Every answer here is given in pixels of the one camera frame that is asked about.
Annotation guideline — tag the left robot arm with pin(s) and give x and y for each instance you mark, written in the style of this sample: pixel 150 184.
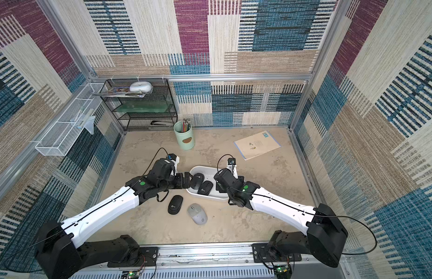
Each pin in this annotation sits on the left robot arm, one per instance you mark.
pixel 62 249

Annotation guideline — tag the black computer mouse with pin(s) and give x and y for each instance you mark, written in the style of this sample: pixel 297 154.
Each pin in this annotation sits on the black computer mouse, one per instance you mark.
pixel 175 205
pixel 197 180
pixel 205 188

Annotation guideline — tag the beige notebook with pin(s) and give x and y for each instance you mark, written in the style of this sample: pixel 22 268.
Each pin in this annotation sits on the beige notebook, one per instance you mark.
pixel 256 145

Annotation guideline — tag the green pen holder cup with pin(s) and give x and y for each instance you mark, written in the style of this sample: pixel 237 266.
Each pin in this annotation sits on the green pen holder cup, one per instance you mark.
pixel 184 134

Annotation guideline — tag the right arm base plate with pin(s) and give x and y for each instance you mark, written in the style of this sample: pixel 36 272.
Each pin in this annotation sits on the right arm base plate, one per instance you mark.
pixel 263 253

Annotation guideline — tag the white wire wall basket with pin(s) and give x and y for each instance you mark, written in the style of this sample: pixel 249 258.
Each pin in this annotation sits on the white wire wall basket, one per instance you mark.
pixel 79 115

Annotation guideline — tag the black stapler on bottom shelf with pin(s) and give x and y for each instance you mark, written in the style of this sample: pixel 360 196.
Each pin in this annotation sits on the black stapler on bottom shelf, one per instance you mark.
pixel 161 123

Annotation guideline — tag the magazine on top shelf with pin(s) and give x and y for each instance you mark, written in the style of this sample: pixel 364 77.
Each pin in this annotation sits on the magazine on top shelf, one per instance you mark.
pixel 124 92

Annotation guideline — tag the grey computer mouse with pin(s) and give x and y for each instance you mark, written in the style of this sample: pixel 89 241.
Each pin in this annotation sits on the grey computer mouse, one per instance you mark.
pixel 197 214

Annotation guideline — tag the green pad on shelf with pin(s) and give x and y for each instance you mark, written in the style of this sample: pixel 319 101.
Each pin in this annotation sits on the green pad on shelf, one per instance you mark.
pixel 142 107

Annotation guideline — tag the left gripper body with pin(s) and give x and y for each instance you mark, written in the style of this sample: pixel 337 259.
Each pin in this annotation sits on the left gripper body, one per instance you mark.
pixel 173 182

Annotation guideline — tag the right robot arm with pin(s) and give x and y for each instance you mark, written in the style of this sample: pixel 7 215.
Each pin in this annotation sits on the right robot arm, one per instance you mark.
pixel 319 233

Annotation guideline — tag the white round device on shelf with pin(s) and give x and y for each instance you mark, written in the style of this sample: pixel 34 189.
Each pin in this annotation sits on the white round device on shelf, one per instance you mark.
pixel 141 87

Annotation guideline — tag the black wire shelf rack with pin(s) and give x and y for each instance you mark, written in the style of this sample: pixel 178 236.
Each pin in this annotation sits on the black wire shelf rack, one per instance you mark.
pixel 141 121

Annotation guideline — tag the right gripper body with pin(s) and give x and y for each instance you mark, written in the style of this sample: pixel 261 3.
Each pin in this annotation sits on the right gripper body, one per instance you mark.
pixel 220 187

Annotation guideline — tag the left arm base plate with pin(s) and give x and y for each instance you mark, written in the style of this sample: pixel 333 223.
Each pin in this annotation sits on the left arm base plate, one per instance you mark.
pixel 146 256

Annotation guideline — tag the white storage box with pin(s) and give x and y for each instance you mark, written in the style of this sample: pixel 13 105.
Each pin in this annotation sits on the white storage box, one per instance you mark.
pixel 213 193

